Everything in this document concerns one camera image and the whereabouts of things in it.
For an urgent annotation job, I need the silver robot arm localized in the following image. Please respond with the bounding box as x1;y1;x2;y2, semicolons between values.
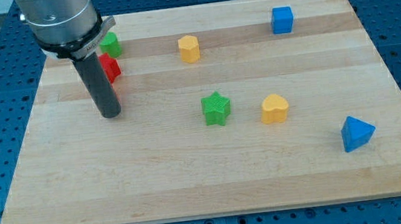
15;0;116;61

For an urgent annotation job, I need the green star block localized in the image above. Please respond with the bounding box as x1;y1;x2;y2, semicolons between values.
200;91;231;126

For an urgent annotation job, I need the wooden board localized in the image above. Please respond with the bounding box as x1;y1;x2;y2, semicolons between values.
0;0;401;224

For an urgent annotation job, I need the yellow hexagon block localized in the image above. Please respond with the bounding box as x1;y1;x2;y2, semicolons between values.
177;35;201;63

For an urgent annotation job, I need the yellow heart block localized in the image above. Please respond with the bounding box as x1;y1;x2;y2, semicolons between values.
261;93;290;125

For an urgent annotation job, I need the red block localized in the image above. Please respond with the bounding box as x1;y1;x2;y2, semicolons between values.
98;53;122;83

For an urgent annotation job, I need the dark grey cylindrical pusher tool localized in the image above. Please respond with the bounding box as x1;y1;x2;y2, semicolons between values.
72;53;121;119

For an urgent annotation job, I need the green cylinder block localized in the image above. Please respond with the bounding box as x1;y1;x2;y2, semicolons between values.
100;32;123;59

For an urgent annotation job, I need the blue cube block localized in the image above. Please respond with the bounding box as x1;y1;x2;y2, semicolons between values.
271;6;294;34

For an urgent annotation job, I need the blue triangle block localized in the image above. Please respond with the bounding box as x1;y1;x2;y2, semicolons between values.
341;116;376;153

